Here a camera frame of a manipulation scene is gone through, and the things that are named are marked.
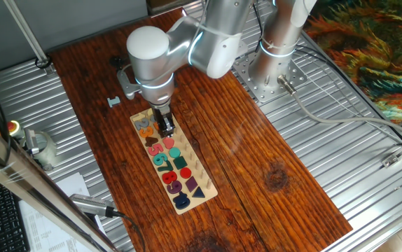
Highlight pink number five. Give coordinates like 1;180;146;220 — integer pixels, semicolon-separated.
147;143;165;157

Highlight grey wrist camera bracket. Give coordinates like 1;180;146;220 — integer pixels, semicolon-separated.
116;66;142;101

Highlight white power strip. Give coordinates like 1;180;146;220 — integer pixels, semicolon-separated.
237;38;249;59

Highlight printed paper sheet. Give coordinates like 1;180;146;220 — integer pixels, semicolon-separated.
18;171;108;252

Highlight dark green square piece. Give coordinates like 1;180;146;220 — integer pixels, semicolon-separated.
172;155;188;170

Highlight dark green number seven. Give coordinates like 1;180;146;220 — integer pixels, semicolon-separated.
157;160;174;173

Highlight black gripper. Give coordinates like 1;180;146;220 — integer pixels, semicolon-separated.
151;102;176;139

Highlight light blue number one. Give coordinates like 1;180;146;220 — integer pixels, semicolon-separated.
106;96;122;109

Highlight purple number nine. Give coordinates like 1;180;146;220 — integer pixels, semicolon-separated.
166;179;183;195

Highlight orange number three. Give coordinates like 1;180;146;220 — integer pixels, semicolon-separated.
139;125;155;139

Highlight red emergency stop button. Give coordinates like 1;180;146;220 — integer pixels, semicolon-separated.
6;120;25;141

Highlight steel frame bar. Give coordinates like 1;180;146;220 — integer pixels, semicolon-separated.
0;101;118;252

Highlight black camera cable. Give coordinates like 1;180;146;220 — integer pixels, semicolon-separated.
111;209;146;252

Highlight grey metal clamp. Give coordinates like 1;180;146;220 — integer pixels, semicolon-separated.
23;128;41;155

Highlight wooden shape puzzle board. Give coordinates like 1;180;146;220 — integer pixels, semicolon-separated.
130;106;219;216

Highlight clear tape roll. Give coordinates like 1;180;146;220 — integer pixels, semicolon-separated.
29;131;59;172

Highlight colourful patterned cloth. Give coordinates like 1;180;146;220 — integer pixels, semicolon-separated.
304;0;402;124

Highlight navy triangle piece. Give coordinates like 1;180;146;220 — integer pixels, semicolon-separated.
190;185;206;200

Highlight silver ribbed camera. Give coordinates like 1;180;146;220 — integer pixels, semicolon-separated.
69;193;116;218

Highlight purple diamond piece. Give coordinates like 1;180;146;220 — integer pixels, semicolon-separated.
184;176;199;193

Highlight black cable tie loop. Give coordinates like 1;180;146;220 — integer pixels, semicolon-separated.
34;55;53;70

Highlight grey cable with metal connector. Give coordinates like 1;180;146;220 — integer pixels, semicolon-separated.
277;74;402;150

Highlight teal number six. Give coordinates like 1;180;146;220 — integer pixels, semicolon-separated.
152;152;169;166

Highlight red number eight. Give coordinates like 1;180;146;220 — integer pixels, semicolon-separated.
161;170;179;185

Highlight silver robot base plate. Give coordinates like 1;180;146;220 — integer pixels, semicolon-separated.
231;52;309;104

